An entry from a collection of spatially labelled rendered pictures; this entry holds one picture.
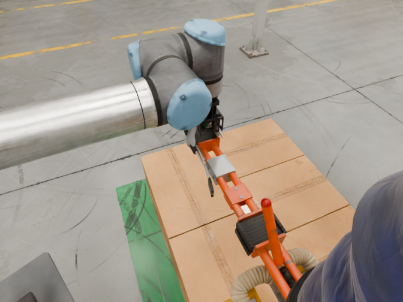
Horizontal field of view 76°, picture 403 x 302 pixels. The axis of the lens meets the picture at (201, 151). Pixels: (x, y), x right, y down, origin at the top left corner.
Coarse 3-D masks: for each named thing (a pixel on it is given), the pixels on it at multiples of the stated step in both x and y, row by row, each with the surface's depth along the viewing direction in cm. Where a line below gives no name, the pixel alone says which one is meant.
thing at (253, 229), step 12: (240, 216) 63; (252, 216) 64; (240, 228) 61; (252, 228) 62; (264, 228) 62; (276, 228) 62; (240, 240) 63; (252, 240) 60; (264, 240) 60; (252, 252) 60
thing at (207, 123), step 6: (216, 96) 67; (216, 102) 66; (210, 108) 68; (216, 108) 73; (210, 114) 69; (216, 114) 72; (204, 120) 69; (210, 120) 70; (216, 120) 71; (222, 120) 71; (198, 126) 72; (204, 126) 71; (210, 126) 73; (216, 126) 73; (222, 126) 73; (198, 132) 73
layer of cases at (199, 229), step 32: (256, 128) 186; (160, 160) 166; (192, 160) 166; (256, 160) 166; (288, 160) 166; (160, 192) 150; (192, 192) 150; (256, 192) 150; (288, 192) 150; (320, 192) 150; (192, 224) 136; (224, 224) 136; (288, 224) 136; (320, 224) 136; (352, 224) 136; (192, 256) 125; (224, 256) 125; (320, 256) 125; (192, 288) 116; (224, 288) 116; (256, 288) 116
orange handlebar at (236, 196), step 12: (216, 144) 82; (204, 156) 79; (216, 180) 73; (228, 192) 69; (240, 192) 69; (228, 204) 70; (240, 204) 70; (252, 204) 67; (264, 252) 59; (264, 264) 58; (288, 264) 57; (276, 276) 55; (300, 276) 55; (288, 288) 54
